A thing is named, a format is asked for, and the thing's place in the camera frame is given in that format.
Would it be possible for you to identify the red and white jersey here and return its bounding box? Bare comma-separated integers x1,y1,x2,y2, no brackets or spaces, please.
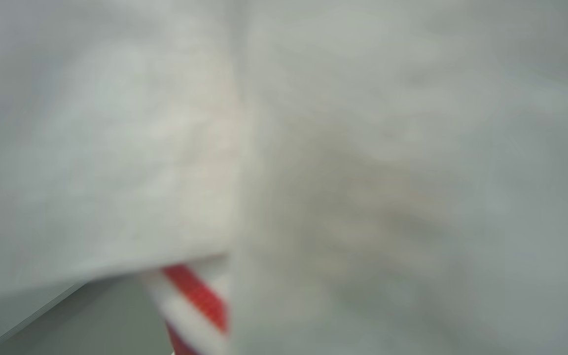
0,0,568,355

